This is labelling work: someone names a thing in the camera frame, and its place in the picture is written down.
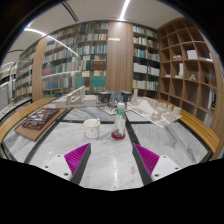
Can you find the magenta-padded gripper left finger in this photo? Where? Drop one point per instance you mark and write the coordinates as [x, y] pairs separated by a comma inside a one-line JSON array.
[[56, 166]]

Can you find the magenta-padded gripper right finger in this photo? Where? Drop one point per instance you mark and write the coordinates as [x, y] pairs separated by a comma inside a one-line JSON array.
[[165, 166]]

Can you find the clear bottle with green label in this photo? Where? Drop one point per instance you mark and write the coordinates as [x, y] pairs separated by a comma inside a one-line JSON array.
[[120, 123]]

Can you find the dark model on wooden board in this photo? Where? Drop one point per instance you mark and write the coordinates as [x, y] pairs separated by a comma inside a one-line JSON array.
[[38, 120]]

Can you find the white mug with yellow rim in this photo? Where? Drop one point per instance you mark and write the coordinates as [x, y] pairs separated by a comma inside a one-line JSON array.
[[91, 130]]

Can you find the flat round red coaster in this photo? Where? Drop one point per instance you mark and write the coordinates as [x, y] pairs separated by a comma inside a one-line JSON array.
[[118, 136]]

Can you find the white city block model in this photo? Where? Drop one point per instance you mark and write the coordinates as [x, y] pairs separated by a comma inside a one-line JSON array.
[[153, 111]]

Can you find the light blue spoon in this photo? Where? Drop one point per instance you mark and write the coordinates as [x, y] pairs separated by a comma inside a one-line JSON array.
[[97, 121]]

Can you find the white architectural building model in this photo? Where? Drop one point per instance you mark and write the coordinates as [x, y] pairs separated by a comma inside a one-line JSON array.
[[76, 99]]

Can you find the flat white site model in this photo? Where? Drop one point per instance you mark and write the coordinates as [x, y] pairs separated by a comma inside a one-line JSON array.
[[108, 110]]

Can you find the dark grey building model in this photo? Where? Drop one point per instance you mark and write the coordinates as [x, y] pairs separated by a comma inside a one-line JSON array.
[[106, 96]]

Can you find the wooden cubby shelf unit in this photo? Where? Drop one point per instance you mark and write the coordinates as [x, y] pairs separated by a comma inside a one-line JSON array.
[[190, 66]]

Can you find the narrow bookshelf full of books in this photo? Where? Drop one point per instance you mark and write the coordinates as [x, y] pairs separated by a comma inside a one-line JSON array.
[[146, 60]]

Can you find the wide bookshelf full of books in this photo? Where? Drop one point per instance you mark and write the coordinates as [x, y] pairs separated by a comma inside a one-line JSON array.
[[76, 56]]

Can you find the long ceiling light strip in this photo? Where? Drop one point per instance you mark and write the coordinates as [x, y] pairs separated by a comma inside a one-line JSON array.
[[124, 9]]

